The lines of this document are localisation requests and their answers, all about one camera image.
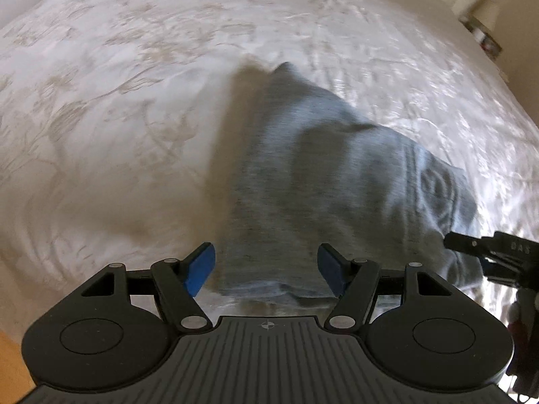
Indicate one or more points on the small dark picture frame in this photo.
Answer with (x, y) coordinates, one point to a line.
(491, 48)

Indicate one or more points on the red gloved right hand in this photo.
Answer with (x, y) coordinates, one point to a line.
(523, 326)

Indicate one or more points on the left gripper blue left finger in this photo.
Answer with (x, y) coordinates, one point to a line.
(197, 268)

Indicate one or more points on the grey-blue sweatpants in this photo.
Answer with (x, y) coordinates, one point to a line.
(315, 170)

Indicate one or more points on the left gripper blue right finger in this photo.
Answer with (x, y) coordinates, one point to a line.
(335, 269)

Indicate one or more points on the right bedside lamp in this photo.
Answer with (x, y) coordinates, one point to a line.
(484, 15)

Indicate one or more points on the white floral bedspread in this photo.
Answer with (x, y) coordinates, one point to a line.
(120, 120)

